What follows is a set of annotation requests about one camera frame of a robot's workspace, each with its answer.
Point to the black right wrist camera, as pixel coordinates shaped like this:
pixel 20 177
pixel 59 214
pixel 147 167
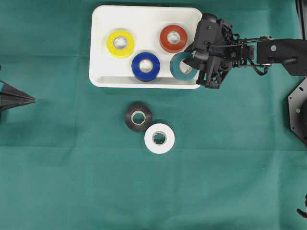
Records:
pixel 208 32

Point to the white tape roll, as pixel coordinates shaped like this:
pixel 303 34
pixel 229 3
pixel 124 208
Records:
pixel 159 138

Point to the teal tape roll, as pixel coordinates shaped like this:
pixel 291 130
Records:
pixel 179 69

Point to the black tape roll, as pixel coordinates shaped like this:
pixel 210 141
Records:
pixel 138 117

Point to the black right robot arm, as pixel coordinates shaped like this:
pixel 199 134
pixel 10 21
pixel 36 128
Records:
pixel 290 53

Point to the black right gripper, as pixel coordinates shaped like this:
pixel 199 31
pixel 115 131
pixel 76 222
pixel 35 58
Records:
pixel 222 58

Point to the yellow tape roll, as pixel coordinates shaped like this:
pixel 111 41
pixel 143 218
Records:
pixel 120 43

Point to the blue tape roll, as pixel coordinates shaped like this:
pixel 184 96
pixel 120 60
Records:
pixel 145 66

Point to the red tape roll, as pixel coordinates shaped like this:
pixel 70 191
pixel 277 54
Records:
pixel 173 38

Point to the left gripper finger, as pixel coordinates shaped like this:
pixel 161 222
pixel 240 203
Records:
pixel 8 90
pixel 8 102

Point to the white plastic tray case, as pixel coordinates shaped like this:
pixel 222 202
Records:
pixel 145 24

